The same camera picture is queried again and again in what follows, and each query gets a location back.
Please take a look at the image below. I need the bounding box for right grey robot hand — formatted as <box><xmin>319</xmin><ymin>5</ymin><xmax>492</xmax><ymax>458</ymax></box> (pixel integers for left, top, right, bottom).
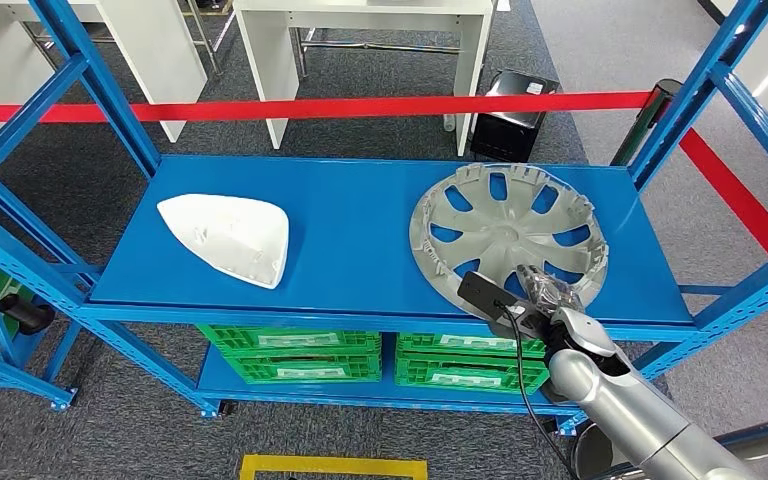
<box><xmin>515</xmin><ymin>263</ymin><xmax>587</xmax><ymax>333</ymax></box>

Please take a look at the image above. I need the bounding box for grey plastic wheel hubcap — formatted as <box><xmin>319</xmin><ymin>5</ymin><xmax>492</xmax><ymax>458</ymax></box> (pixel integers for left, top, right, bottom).
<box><xmin>409</xmin><ymin>162</ymin><xmax>610</xmax><ymax>319</ymax></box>

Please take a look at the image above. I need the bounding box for blue metal shelf rack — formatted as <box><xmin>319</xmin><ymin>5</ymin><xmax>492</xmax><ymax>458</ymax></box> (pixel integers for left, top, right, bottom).
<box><xmin>0</xmin><ymin>0</ymin><xmax>768</xmax><ymax>439</ymax></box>
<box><xmin>0</xmin><ymin>245</ymin><xmax>81</xmax><ymax>412</ymax></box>

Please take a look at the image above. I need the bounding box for black box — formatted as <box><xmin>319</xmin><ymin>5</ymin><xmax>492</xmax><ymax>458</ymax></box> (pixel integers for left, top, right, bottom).
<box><xmin>470</xmin><ymin>68</ymin><xmax>561</xmax><ymax>164</ymax></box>

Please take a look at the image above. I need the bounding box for red barrier belt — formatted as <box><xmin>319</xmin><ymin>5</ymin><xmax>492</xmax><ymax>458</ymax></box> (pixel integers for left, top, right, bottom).
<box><xmin>678</xmin><ymin>127</ymin><xmax>768</xmax><ymax>301</ymax></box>
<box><xmin>0</xmin><ymin>91</ymin><xmax>654</xmax><ymax>125</ymax></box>

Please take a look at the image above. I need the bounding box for yellow floor tape square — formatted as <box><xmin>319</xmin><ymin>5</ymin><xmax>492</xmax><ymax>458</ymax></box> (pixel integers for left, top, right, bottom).
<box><xmin>238</xmin><ymin>454</ymin><xmax>429</xmax><ymax>480</ymax></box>

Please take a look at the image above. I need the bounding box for white plastic mirror cover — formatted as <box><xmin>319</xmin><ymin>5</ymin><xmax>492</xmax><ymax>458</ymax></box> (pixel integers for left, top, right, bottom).
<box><xmin>156</xmin><ymin>193</ymin><xmax>291</xmax><ymax>291</ymax></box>

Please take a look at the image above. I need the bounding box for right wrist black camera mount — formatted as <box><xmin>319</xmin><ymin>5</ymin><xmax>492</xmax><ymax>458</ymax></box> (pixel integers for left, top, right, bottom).
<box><xmin>456</xmin><ymin>270</ymin><xmax>544</xmax><ymax>342</ymax></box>

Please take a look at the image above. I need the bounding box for black cable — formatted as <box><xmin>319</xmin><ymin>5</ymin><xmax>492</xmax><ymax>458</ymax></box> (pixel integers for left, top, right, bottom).
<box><xmin>495</xmin><ymin>301</ymin><xmax>581</xmax><ymax>480</ymax></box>

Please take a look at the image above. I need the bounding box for black-topped stanchion post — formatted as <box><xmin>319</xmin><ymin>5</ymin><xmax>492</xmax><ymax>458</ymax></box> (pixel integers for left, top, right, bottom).
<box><xmin>610</xmin><ymin>78</ymin><xmax>683</xmax><ymax>168</ymax></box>

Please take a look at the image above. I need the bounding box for chrome tube frame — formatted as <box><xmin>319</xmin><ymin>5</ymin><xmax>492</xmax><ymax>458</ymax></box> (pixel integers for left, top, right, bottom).
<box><xmin>289</xmin><ymin>25</ymin><xmax>463</xmax><ymax>79</ymax></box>
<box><xmin>181</xmin><ymin>0</ymin><xmax>236</xmax><ymax>77</ymax></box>

